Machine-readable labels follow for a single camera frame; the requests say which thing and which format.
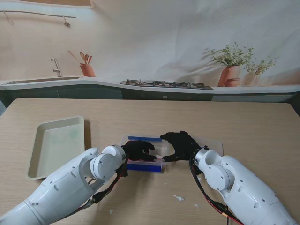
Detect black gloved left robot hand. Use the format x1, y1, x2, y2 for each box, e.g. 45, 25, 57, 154
121, 140, 158, 163

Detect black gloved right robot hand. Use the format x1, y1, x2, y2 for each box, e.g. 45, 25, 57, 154
159, 130, 203, 163

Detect clear container with blue clips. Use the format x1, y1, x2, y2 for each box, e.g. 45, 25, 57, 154
119, 134, 171, 173

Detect pink bacon slices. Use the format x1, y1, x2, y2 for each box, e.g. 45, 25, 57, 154
131, 153, 165, 164

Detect clear lid with blue label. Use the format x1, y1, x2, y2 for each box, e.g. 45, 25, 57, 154
189, 137, 224, 157

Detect cream rectangular tray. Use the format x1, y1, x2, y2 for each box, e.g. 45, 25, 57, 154
27, 116, 85, 180

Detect red black left arm cable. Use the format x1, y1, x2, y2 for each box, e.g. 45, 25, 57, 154
63, 161, 128, 220

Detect red black arm cable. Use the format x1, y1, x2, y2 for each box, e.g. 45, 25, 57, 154
189, 161, 244, 225
63, 161, 128, 220

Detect red black right arm cable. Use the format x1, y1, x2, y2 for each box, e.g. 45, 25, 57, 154
189, 161, 244, 225

